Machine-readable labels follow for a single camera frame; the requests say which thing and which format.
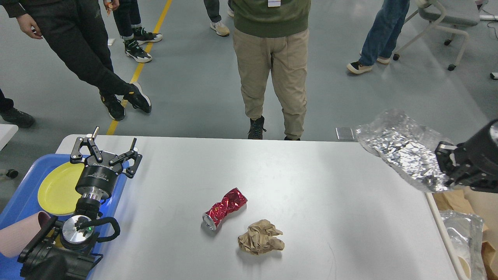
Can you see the white paper cup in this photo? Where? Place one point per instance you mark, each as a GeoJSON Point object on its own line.
{"type": "Point", "coordinates": [466, 267]}

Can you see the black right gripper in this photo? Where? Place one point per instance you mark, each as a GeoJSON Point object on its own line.
{"type": "Point", "coordinates": [473, 163]}

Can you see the beige plastic bin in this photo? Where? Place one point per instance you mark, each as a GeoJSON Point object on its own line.
{"type": "Point", "coordinates": [489, 229]}

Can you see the grey office chair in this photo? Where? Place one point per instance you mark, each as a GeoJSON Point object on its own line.
{"type": "Point", "coordinates": [445, 15]}

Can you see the person dark shoes far left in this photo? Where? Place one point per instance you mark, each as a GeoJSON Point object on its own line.
{"type": "Point", "coordinates": [12, 115]}

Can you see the large brown paper bag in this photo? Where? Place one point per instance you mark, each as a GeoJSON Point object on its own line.
{"type": "Point", "coordinates": [490, 260]}

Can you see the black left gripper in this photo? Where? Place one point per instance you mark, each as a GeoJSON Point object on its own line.
{"type": "Point", "coordinates": [97, 178]}

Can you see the yellow plastic plate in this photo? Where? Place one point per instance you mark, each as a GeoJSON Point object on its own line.
{"type": "Point", "coordinates": [57, 194]}

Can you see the white side table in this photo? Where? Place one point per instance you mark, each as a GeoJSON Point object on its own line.
{"type": "Point", "coordinates": [7, 131]}

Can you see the person grey trousers white sneakers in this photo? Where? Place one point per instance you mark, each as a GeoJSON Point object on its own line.
{"type": "Point", "coordinates": [212, 9]}

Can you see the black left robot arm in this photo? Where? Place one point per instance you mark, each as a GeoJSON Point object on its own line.
{"type": "Point", "coordinates": [62, 250]}

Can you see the person green sweater khaki trousers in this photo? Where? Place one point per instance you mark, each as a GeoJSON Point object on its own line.
{"type": "Point", "coordinates": [271, 40]}

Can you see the brown paper ball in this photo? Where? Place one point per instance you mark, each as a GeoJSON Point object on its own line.
{"type": "Point", "coordinates": [260, 238]}

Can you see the foil tray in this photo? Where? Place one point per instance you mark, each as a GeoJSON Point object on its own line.
{"type": "Point", "coordinates": [465, 232]}
{"type": "Point", "coordinates": [407, 147]}

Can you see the person black trousers black shoes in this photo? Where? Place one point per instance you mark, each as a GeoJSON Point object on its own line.
{"type": "Point", "coordinates": [75, 31]}

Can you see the crushed red can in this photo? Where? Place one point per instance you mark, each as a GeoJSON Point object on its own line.
{"type": "Point", "coordinates": [231, 202]}

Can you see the person dark trousers black sneakers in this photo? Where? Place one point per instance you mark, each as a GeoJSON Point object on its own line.
{"type": "Point", "coordinates": [129, 24]}

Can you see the person blue jeans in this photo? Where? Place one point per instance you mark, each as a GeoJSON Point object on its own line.
{"type": "Point", "coordinates": [382, 37]}

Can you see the pink mug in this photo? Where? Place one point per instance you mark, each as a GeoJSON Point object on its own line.
{"type": "Point", "coordinates": [14, 238]}

